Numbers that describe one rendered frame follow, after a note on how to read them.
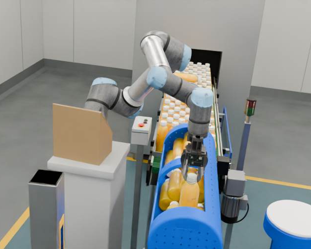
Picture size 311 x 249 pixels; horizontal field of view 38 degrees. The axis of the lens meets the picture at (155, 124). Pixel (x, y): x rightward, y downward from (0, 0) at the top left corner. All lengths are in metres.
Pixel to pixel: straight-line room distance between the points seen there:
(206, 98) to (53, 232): 0.76
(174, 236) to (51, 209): 0.85
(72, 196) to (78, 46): 5.07
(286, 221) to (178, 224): 0.61
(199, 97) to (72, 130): 0.77
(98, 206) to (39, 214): 1.24
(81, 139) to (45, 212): 1.15
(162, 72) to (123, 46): 5.34
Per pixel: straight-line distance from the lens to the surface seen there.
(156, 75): 1.56
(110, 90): 2.19
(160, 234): 1.73
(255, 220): 3.96
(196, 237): 1.73
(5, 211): 3.90
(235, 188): 2.77
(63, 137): 2.14
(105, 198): 2.17
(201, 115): 1.55
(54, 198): 0.95
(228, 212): 2.87
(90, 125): 2.06
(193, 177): 1.71
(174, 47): 1.95
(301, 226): 2.13
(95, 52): 7.06
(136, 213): 3.02
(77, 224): 2.31
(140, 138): 2.66
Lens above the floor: 2.19
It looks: 24 degrees down
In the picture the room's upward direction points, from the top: 5 degrees clockwise
